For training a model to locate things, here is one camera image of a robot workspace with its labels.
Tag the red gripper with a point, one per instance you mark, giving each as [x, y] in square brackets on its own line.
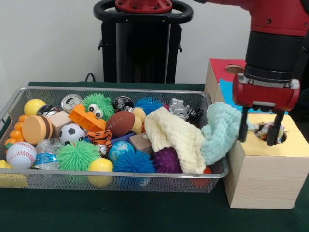
[265, 95]

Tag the colourful patterned cloth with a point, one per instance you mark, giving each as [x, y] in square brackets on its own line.
[262, 130]

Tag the light blue waffle cloth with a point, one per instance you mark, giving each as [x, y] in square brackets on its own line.
[222, 128]

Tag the cream waffle cloth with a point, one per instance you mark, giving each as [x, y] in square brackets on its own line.
[178, 137]

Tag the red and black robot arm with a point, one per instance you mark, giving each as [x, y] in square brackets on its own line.
[272, 53]

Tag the wooden box with three holes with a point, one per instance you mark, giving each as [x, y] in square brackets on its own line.
[265, 181]

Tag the silver mesh bin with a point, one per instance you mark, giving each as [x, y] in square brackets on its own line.
[60, 183]

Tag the green cloth side table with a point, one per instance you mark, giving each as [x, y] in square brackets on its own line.
[304, 101]

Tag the black chair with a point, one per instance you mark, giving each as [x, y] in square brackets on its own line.
[305, 72]

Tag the purple spiky monster ball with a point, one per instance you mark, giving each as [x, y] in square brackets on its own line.
[165, 160]

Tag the blue spiky rubber ball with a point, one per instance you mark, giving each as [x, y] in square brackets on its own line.
[134, 162]
[148, 105]

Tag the brown toy football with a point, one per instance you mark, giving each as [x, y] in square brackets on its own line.
[120, 123]

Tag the blue globe ball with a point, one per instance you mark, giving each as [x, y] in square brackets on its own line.
[120, 151]

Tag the dark green table cloth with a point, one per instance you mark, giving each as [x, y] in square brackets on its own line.
[120, 212]

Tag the yellow ball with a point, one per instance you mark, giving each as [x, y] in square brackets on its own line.
[100, 165]

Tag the green spiky rubber ball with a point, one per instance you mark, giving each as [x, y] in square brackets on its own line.
[77, 154]

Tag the small soccer ball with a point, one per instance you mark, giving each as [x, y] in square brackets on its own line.
[72, 134]

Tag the round wooden burger toy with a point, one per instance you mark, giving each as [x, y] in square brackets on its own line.
[36, 129]

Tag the white baseball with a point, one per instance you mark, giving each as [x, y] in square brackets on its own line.
[21, 154]

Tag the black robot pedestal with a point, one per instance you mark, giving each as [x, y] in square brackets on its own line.
[142, 53]

